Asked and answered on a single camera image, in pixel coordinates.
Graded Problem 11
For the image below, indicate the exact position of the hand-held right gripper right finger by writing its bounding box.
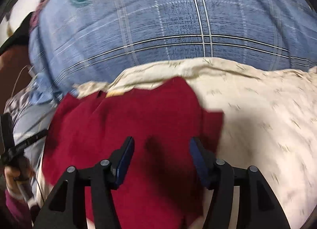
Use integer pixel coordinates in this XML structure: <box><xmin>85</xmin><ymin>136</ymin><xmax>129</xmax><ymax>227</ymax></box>
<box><xmin>189</xmin><ymin>137</ymin><xmax>291</xmax><ymax>229</ymax></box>

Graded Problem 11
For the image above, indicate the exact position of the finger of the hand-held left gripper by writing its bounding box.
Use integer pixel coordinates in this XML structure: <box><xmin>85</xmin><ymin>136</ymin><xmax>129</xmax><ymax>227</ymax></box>
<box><xmin>13</xmin><ymin>129</ymin><xmax>49</xmax><ymax>154</ymax></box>

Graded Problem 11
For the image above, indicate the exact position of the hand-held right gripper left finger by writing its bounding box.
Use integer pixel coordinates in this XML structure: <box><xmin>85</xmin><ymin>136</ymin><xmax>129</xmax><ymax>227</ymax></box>
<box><xmin>33</xmin><ymin>136</ymin><xmax>135</xmax><ymax>229</ymax></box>

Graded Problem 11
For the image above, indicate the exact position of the red fleece garment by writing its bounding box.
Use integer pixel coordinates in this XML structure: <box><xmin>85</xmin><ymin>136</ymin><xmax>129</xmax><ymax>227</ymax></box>
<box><xmin>42</xmin><ymin>77</ymin><xmax>224</xmax><ymax>229</ymax></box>

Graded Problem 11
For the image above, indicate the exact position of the person's left hand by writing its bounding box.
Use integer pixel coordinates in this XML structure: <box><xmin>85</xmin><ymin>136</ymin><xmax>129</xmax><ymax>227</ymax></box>
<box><xmin>4</xmin><ymin>156</ymin><xmax>34</xmax><ymax>196</ymax></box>

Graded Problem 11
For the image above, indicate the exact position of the grey patterned bed sheet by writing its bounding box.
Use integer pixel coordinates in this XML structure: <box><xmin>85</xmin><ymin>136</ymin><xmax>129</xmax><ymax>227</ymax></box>
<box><xmin>5</xmin><ymin>80</ymin><xmax>62</xmax><ymax>190</ymax></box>

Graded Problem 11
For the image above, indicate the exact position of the brown wooden furniture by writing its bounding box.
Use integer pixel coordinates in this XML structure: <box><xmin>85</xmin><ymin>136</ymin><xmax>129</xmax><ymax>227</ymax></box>
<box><xmin>0</xmin><ymin>46</ymin><xmax>34</xmax><ymax>112</ymax></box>

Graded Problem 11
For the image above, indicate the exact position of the cream leaf-print sheet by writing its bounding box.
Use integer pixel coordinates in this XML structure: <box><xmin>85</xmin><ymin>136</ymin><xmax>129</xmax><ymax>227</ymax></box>
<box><xmin>35</xmin><ymin>58</ymin><xmax>317</xmax><ymax>229</ymax></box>

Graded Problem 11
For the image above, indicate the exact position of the black object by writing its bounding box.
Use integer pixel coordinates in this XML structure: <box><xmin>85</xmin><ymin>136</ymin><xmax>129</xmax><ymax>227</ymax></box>
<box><xmin>0</xmin><ymin>12</ymin><xmax>35</xmax><ymax>56</ymax></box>

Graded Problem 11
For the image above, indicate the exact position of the maroon patterned cloth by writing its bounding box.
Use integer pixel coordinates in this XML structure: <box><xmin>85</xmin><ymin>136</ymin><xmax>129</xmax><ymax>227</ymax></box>
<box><xmin>29</xmin><ymin>0</ymin><xmax>61</xmax><ymax>35</ymax></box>

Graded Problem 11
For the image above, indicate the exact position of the blue plaid quilt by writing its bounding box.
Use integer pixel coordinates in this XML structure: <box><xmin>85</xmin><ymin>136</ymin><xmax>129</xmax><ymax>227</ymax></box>
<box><xmin>28</xmin><ymin>0</ymin><xmax>317</xmax><ymax>101</ymax></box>

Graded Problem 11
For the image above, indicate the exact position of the white cable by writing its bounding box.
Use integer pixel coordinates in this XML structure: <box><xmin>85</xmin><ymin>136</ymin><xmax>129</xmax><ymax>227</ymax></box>
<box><xmin>11</xmin><ymin>65</ymin><xmax>35</xmax><ymax>98</ymax></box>

